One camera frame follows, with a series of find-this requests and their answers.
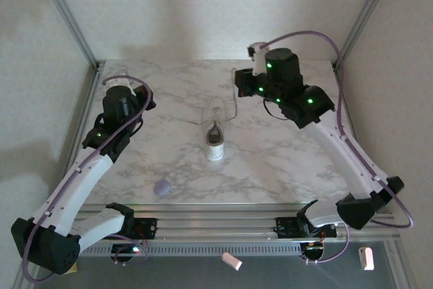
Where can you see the white sneaker shoe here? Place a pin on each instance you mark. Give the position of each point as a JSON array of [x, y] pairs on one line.
[[214, 152]]

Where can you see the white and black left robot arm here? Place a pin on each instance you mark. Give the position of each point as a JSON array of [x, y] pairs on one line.
[[67, 185]]

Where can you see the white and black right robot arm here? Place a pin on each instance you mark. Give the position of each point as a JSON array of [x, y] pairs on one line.
[[338, 153]]

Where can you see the small lavender ball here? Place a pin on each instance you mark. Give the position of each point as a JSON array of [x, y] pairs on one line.
[[162, 188]]

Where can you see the circuit board with green light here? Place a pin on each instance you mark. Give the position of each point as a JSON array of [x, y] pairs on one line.
[[133, 250]]

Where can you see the tan paper tag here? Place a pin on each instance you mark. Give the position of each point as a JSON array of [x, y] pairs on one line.
[[72, 268]]

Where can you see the small white plastic block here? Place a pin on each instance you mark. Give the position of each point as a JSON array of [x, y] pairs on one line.
[[231, 261]]

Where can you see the white rectangular box device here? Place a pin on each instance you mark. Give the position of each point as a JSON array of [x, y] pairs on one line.
[[366, 258]]

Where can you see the aluminium table side rail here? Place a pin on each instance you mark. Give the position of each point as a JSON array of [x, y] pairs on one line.
[[345, 106], [95, 81]]

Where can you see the aluminium frame post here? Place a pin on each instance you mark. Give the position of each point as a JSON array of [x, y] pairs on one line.
[[364, 15], [69, 15]]

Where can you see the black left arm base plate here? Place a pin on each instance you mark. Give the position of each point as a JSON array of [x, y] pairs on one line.
[[145, 228]]

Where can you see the aluminium mounting rail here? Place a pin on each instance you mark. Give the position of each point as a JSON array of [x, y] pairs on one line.
[[216, 224]]

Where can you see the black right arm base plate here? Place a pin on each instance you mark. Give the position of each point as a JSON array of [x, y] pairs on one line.
[[287, 228]]

